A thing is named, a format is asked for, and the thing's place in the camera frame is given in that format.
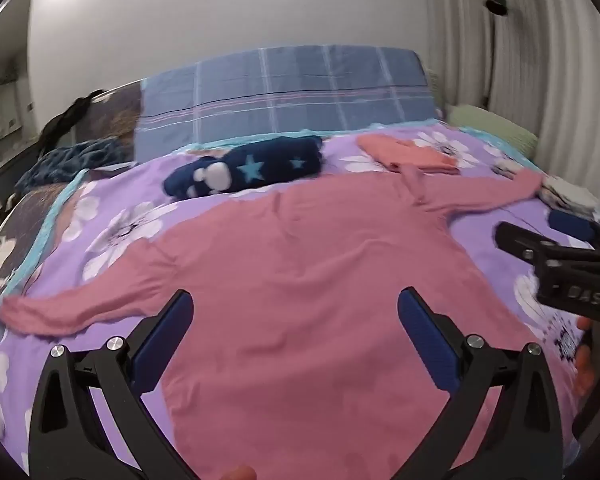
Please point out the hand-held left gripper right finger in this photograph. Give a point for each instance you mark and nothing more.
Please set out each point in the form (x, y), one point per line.
(425, 340)

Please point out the stack of folded clothes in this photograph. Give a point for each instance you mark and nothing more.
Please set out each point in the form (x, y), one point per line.
(570, 192)

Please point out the folded salmon garment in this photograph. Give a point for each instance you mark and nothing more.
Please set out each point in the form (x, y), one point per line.
(405, 152)

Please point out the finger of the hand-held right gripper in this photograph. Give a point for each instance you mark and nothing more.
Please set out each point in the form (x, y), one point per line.
(520, 242)

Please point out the black device on stand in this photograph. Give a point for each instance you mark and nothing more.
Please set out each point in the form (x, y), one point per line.
(495, 2)

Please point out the pink long-sleeve shirt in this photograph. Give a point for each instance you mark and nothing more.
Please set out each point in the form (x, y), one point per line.
(300, 260)

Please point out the folded navy cloth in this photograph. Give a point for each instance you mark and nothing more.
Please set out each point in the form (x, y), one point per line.
(572, 225)

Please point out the dark teal blanket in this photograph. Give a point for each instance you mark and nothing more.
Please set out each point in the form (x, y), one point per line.
(75, 160)

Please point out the person's right hand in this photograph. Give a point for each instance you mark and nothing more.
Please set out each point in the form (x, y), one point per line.
(586, 355)

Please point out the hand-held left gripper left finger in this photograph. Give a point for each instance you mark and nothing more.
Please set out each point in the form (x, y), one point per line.
(165, 330)

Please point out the blue plaid pillow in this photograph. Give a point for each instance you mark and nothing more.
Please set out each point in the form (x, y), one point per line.
(280, 95)

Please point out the black garment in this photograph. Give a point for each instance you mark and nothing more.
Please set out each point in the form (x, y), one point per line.
(62, 120)

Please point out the white curtain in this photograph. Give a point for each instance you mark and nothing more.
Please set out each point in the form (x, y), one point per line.
(520, 45)

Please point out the brown patterned bed cover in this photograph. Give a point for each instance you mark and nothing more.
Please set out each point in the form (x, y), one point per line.
(10, 250)

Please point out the green pillow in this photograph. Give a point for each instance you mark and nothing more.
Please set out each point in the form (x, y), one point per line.
(490, 127)

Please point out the navy star-print garment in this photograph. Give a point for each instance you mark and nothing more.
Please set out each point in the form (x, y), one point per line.
(260, 165)

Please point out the purple floral bedsheet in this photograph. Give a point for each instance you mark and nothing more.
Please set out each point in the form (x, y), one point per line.
(115, 225)

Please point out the person's left hand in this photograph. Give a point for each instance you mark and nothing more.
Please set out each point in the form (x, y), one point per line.
(239, 475)

